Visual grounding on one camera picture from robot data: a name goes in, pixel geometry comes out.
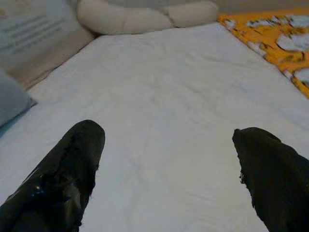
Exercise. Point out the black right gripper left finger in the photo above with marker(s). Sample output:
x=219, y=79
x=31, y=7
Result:
x=55, y=183

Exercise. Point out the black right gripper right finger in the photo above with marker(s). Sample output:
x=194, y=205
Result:
x=277, y=183

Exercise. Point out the grey pillow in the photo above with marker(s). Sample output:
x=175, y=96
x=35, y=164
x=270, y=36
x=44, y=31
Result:
x=12, y=101

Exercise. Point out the yellow cartoon-print blanket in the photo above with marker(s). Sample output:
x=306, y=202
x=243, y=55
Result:
x=277, y=41

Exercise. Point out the cream knotted pillow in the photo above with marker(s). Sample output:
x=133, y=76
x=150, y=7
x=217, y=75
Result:
x=135, y=17

